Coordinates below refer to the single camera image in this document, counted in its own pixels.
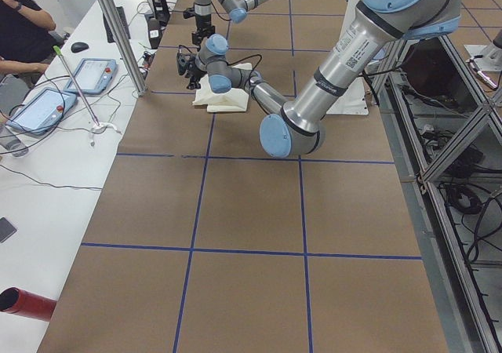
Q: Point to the black computer mouse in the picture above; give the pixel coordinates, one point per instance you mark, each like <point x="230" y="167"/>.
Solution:
<point x="78" y="47"/>

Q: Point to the metal rod green tip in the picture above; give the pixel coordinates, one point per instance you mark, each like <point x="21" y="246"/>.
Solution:
<point x="58" y="52"/>

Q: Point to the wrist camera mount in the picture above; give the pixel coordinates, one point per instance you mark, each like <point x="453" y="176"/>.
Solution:
<point x="188" y="13"/>
<point x="184" y="61"/>

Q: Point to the aluminium frame post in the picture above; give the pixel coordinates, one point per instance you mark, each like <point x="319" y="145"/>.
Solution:
<point x="122" y="41"/>

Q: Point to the cream long sleeve shirt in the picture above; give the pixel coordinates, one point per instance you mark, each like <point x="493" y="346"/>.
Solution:
<point x="225" y="94"/>

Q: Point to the blue teach pendant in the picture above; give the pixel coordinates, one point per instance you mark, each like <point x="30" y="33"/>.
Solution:
<point x="43" y="112"/>
<point x="94" y="75"/>

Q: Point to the near blue teach pendant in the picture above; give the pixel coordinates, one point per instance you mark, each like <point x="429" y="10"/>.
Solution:
<point x="43" y="112"/>

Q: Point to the person in black shirt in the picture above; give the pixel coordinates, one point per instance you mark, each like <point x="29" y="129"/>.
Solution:
<point x="27" y="46"/>

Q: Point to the red cylinder tube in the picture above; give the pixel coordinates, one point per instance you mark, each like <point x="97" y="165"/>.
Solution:
<point x="20" y="302"/>

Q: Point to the far blue teach pendant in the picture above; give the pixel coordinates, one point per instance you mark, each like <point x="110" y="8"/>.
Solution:
<point x="94" y="75"/>

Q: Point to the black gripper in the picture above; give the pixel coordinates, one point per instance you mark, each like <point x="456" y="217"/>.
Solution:
<point x="193" y="71"/>
<point x="203" y="24"/>

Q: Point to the black smartphone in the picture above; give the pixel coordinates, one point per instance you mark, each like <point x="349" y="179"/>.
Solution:
<point x="7" y="229"/>

